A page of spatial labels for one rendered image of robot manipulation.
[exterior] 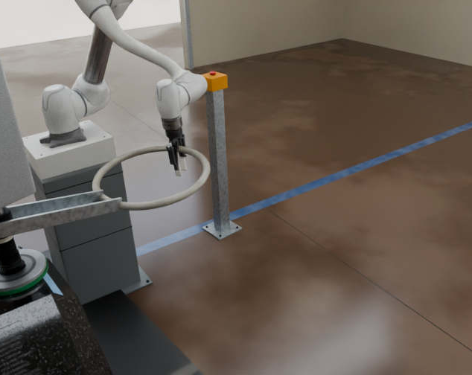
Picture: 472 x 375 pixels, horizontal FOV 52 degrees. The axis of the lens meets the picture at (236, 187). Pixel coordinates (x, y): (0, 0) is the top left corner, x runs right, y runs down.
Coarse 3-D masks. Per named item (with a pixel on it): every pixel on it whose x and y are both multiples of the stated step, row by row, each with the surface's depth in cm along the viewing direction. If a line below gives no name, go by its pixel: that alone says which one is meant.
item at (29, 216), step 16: (96, 192) 186; (16, 208) 161; (32, 208) 166; (48, 208) 171; (64, 208) 176; (80, 208) 169; (96, 208) 174; (112, 208) 181; (0, 224) 146; (16, 224) 150; (32, 224) 155; (48, 224) 160
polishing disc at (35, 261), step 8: (24, 256) 166; (32, 256) 165; (40, 256) 165; (32, 264) 161; (40, 264) 161; (24, 272) 158; (32, 272) 158; (40, 272) 158; (0, 280) 155; (8, 280) 155; (16, 280) 154; (24, 280) 154; (32, 280) 155; (0, 288) 151; (8, 288) 151; (16, 288) 152
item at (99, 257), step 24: (96, 168) 243; (120, 168) 250; (48, 192) 233; (72, 192) 240; (120, 192) 255; (96, 216) 253; (120, 216) 261; (48, 240) 276; (72, 240) 250; (96, 240) 258; (120, 240) 267; (72, 264) 256; (96, 264) 264; (120, 264) 273; (72, 288) 262; (96, 288) 270; (120, 288) 280
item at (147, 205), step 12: (120, 156) 214; (132, 156) 217; (204, 156) 207; (108, 168) 208; (204, 168) 199; (96, 180) 198; (204, 180) 192; (180, 192) 185; (192, 192) 187; (120, 204) 182; (132, 204) 181; (144, 204) 181; (156, 204) 181; (168, 204) 182
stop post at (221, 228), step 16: (208, 80) 277; (224, 80) 282; (208, 96) 286; (208, 112) 292; (208, 128) 298; (224, 128) 298; (208, 144) 304; (224, 144) 302; (224, 160) 307; (224, 176) 312; (224, 192) 317; (224, 208) 323; (208, 224) 338; (224, 224) 328
